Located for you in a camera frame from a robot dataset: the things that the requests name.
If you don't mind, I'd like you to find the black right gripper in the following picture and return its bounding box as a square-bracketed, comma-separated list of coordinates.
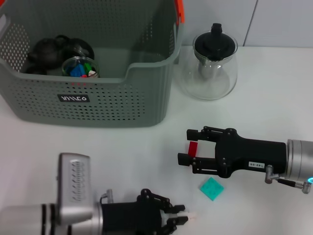
[177, 125, 287, 179]

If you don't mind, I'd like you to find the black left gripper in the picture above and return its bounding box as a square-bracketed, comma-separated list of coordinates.
[101, 188, 189, 235]

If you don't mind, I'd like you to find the teal square brick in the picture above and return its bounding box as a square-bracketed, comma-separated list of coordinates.
[199, 177, 224, 201]

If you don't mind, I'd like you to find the blue square brick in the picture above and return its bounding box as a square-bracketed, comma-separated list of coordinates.
[69, 65, 85, 77]

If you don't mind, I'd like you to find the glass teacup black holder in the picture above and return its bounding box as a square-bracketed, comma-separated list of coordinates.
[55, 34, 95, 62]
[61, 56, 101, 78]

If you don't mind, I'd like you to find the grey-green perforated storage bin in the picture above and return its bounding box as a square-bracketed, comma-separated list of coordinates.
[0, 0, 185, 128]

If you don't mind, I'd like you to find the dark red long brick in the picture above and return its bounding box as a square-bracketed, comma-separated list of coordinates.
[187, 141, 198, 157]

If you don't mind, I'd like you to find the glass teapot black lid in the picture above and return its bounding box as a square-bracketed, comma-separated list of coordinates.
[182, 23, 239, 100]

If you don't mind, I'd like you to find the dark clay teapot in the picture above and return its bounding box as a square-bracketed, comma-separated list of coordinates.
[24, 38, 62, 75]

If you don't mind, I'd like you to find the left gripper cable with connector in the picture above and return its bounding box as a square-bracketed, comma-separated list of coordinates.
[99, 188, 115, 204]

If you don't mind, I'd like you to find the gripper cable with connector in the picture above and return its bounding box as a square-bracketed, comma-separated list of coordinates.
[99, 188, 115, 204]
[264, 165, 313, 194]

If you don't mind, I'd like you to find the right gripper cable with connector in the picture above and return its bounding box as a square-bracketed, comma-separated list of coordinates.
[264, 165, 313, 194]

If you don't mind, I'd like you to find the orange bin handle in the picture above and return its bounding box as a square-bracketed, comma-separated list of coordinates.
[174, 0, 185, 24]

